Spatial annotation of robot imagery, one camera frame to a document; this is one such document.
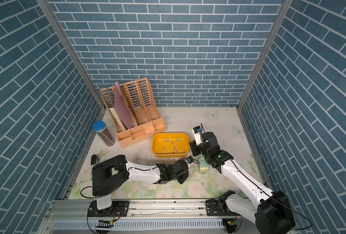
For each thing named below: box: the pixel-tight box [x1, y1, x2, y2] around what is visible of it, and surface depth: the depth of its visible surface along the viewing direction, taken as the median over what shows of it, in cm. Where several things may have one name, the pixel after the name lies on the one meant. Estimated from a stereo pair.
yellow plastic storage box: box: [151, 132, 191, 158], surface depth 99 cm
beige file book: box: [107, 107, 126, 134], surface depth 90 cm
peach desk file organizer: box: [99, 78, 167, 148], surface depth 104 cm
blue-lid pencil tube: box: [92, 120, 116, 147], surface depth 90 cm
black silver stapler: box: [90, 154, 101, 166], surface depth 88 cm
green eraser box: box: [197, 157, 210, 174], surface depth 82 cm
